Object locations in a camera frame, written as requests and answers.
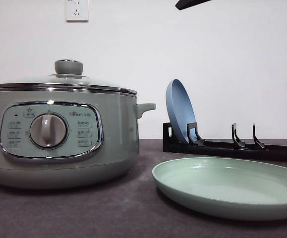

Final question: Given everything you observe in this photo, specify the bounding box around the black plate rack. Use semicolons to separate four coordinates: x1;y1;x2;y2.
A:
163;122;287;162

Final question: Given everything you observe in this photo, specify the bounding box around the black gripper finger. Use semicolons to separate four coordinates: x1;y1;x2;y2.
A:
175;0;211;11

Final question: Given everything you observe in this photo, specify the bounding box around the green electric steamer pot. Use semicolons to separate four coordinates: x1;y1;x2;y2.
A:
0;83;156;189

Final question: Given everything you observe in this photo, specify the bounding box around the green plate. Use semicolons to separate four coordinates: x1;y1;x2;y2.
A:
152;157;287;221

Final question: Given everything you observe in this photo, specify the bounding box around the glass steamer lid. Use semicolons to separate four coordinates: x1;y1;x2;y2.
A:
0;59;138;96

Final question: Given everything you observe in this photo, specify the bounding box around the blue plate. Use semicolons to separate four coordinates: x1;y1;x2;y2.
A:
166;79;197;143

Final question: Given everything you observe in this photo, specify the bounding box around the white wall socket left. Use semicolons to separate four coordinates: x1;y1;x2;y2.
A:
65;0;89;23

